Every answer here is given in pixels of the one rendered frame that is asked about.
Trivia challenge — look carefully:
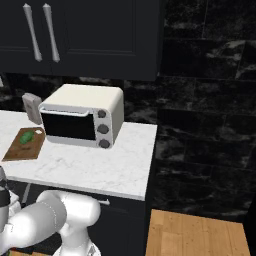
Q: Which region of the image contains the white toaster oven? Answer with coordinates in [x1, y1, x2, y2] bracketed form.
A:
[38, 83, 125, 150]

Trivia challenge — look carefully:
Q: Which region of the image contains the dark drawer front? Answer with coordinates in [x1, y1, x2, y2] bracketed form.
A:
[87, 192, 148, 214]

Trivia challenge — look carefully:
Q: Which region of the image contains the green broccoli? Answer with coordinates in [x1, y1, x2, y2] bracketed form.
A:
[18, 130, 36, 145]

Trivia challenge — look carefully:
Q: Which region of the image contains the silver cupboard handle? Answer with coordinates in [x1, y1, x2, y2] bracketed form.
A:
[22, 3, 43, 63]
[21, 183, 32, 205]
[42, 3, 61, 64]

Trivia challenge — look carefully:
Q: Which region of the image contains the dark cupboard door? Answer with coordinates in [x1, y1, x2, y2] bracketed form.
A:
[7, 180, 64, 214]
[46, 0, 162, 82]
[0, 0, 54, 75]

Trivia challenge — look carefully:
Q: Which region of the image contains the grey box-shaped container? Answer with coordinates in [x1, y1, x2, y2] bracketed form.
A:
[21, 92, 44, 125]

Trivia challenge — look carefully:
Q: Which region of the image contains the silver lower cupboard handle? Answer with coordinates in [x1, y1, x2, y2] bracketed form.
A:
[21, 183, 32, 205]

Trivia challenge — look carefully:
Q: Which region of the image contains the wooden cutting board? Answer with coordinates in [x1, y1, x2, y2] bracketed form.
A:
[1, 126, 46, 163]

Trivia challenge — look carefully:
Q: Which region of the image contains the dark lower cupboard door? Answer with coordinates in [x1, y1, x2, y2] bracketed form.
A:
[7, 180, 64, 214]

